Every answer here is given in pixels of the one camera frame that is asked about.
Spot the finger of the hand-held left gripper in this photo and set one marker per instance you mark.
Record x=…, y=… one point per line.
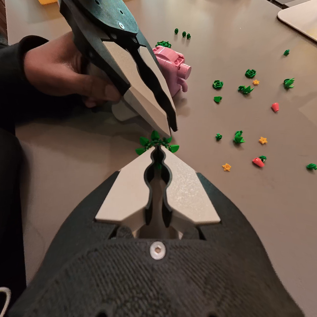
x=161, y=84
x=131, y=74

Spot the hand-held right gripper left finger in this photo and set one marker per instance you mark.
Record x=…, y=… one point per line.
x=121, y=198

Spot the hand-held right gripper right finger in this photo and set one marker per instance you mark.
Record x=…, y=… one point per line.
x=190, y=198

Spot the green toy leafy plant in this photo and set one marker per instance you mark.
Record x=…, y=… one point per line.
x=154, y=135

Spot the person's left forearm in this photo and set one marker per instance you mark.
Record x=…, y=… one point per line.
x=12, y=86

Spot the person's left hand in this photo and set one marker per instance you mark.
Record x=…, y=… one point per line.
x=57, y=69

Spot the pink toy watering can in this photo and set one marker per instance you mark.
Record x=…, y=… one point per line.
x=170, y=66

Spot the green toy bush piece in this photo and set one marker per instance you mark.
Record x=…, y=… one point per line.
x=163, y=44

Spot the yellow toy star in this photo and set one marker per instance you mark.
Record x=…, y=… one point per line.
x=255, y=82
x=263, y=140
x=226, y=167

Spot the yellow plastic bin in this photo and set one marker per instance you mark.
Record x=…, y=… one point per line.
x=48, y=2

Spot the green round toy plate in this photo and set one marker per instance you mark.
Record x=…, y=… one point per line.
x=250, y=73
x=218, y=84

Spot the small green toy leaf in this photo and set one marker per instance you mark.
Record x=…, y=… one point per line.
x=218, y=99

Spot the red toy cone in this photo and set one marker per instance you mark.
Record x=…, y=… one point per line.
x=258, y=163
x=275, y=107

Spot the green curved toy leaf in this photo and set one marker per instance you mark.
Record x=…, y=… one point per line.
x=238, y=138

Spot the green toy leaf cap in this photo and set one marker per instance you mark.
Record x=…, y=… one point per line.
x=263, y=158

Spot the green spiky toy leaf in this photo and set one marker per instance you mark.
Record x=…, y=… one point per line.
x=289, y=83
x=245, y=89

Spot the green toy leaf piece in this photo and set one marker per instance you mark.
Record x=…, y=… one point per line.
x=311, y=167

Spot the white flat pad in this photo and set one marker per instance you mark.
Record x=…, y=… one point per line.
x=299, y=17

